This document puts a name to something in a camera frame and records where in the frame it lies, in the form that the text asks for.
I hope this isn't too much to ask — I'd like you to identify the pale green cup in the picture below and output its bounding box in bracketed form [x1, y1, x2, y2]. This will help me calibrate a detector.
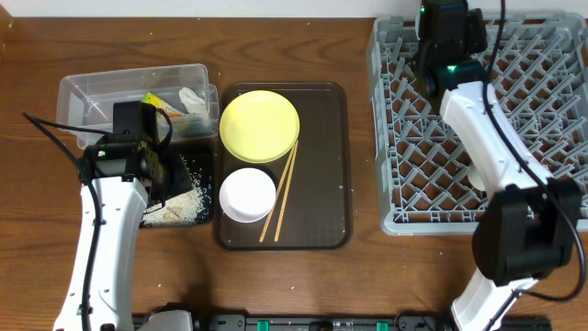
[467, 164, 485, 191]

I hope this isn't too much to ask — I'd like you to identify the grey dishwasher rack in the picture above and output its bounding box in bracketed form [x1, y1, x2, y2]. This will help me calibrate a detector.
[367, 13, 587, 235]

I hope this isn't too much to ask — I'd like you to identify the yellow plate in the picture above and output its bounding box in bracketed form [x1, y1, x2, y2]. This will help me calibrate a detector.
[220, 90, 300, 164]

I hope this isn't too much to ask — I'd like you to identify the dark brown serving tray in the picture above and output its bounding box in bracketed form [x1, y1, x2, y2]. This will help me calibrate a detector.
[213, 82, 353, 251]

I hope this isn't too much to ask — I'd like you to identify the green snack wrapper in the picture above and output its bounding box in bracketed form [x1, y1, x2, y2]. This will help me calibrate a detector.
[141, 92, 184, 118]

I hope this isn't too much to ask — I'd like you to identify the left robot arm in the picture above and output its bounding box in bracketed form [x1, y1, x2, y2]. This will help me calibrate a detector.
[53, 101, 193, 330]

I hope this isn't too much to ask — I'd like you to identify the pile of rice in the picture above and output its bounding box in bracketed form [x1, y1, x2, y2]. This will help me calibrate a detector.
[141, 153, 213, 228]

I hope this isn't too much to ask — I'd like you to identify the brown food scrap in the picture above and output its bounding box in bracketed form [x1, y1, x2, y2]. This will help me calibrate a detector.
[164, 208, 183, 223]

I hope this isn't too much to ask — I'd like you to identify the black waste tray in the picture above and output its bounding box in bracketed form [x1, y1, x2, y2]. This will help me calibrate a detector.
[140, 146, 214, 228]

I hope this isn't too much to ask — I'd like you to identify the white bowl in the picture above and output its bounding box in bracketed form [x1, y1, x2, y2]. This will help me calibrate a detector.
[219, 167, 277, 223]

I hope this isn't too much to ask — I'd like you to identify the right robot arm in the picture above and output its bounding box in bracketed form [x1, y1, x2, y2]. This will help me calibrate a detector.
[413, 0, 587, 330]

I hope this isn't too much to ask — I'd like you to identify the white napkin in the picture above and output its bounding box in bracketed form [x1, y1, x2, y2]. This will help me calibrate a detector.
[178, 87, 208, 115]

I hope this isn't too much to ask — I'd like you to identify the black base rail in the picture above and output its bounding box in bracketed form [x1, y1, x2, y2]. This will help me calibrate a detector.
[130, 313, 552, 331]

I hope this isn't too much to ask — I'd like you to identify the clear plastic bin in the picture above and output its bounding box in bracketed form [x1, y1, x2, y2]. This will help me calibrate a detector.
[56, 63, 220, 149]

